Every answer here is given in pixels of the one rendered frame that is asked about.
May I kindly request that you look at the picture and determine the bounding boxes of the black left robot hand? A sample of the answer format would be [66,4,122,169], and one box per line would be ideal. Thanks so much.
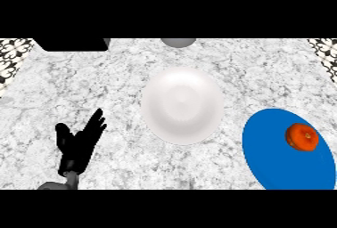
[55,108,108,178]

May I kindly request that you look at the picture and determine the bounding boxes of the white plate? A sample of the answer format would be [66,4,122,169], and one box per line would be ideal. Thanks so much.
[139,66,225,146]

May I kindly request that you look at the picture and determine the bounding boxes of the blue plate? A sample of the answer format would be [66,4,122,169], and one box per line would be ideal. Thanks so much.
[241,108,337,191]

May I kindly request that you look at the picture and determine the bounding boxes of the orange squash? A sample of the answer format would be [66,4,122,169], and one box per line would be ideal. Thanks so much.
[284,123,320,152]

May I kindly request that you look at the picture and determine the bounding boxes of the black appliance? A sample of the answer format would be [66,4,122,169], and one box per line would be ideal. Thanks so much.
[33,37,113,53]

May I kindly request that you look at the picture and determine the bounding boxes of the grey round object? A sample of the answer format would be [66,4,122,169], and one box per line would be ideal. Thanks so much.
[160,37,199,49]

